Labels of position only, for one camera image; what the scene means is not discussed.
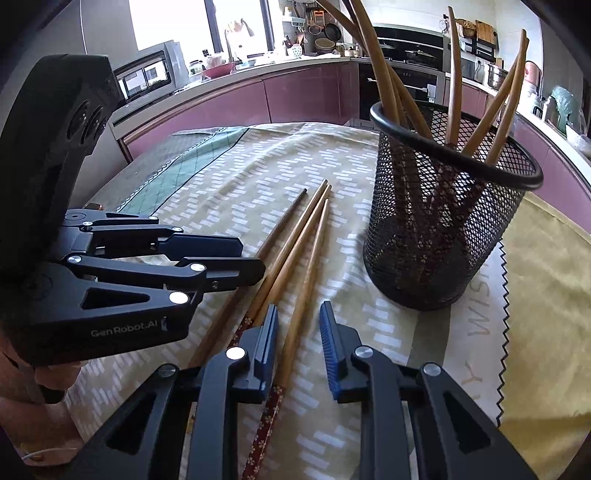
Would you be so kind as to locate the beige and teal patterned tablecloth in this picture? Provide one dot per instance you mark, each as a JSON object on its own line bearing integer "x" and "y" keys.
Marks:
{"x": 221, "y": 184}

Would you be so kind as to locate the large kitchen window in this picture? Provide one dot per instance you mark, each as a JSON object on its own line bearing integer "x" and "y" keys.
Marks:
{"x": 194, "y": 23}

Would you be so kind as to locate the bunch of wooden chopsticks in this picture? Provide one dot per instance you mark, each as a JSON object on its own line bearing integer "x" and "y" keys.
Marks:
{"x": 455, "y": 92}

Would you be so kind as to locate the black integrated stove oven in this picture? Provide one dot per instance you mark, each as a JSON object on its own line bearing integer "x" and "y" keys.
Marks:
{"x": 406, "y": 87}

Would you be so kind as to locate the dark-tipped wooden chopstick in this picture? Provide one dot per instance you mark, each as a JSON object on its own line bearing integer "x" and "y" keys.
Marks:
{"x": 277, "y": 235}

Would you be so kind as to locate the pink base cabinets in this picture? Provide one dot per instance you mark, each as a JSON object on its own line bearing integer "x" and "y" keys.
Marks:
{"x": 277, "y": 97}
{"x": 554, "y": 161}

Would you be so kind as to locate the black wall rack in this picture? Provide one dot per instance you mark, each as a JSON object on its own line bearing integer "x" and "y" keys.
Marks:
{"x": 482, "y": 39}

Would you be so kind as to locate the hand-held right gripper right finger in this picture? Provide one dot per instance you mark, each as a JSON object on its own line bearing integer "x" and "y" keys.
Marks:
{"x": 330, "y": 355}

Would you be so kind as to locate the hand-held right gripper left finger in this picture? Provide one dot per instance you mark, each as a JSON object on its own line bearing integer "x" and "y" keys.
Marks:
{"x": 268, "y": 350}

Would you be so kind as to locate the person's left hand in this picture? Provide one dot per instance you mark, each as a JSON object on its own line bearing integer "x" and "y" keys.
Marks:
{"x": 27, "y": 424}

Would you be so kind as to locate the steel kitchen faucet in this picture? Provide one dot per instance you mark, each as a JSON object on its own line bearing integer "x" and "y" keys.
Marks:
{"x": 229, "y": 41}

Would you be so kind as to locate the black wok with lid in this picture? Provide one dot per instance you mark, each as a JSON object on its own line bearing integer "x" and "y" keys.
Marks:
{"x": 420, "y": 54}

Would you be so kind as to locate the pink kettle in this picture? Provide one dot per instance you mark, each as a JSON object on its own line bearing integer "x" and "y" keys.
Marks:
{"x": 532, "y": 78}

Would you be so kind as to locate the teal round cover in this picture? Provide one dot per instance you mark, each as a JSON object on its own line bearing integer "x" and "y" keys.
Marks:
{"x": 564, "y": 108}

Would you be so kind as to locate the steel pot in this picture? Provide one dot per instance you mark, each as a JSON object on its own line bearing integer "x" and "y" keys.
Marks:
{"x": 496, "y": 77}

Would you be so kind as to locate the silver rice cooker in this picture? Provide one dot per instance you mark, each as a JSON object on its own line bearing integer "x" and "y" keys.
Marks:
{"x": 470, "y": 67}

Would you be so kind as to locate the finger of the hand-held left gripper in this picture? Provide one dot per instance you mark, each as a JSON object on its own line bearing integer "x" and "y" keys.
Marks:
{"x": 231, "y": 274}
{"x": 207, "y": 247}

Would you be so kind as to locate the white patterned cup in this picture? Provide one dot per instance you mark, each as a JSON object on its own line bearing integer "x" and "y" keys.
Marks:
{"x": 296, "y": 50}

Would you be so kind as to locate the hanging kitchen utensils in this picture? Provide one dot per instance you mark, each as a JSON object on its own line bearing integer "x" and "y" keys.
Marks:
{"x": 325, "y": 27}

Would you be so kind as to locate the floral-end wooden chopstick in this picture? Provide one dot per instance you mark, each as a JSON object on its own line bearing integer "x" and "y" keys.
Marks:
{"x": 302, "y": 236}
{"x": 292, "y": 235}
{"x": 300, "y": 314}

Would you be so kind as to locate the steel thermos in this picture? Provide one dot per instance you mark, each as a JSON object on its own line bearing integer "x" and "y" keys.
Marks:
{"x": 545, "y": 110}

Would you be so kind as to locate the yellow cloth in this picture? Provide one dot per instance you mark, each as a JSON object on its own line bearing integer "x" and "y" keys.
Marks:
{"x": 545, "y": 300}

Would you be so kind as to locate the black mesh utensil holder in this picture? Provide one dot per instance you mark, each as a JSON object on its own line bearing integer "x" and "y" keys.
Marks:
{"x": 461, "y": 286}

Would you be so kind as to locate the pink bowl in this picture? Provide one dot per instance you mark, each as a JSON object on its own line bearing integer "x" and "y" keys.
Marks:
{"x": 219, "y": 68}

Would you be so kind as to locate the white microwave oven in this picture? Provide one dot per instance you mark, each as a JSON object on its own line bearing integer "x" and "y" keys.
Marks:
{"x": 147, "y": 74}

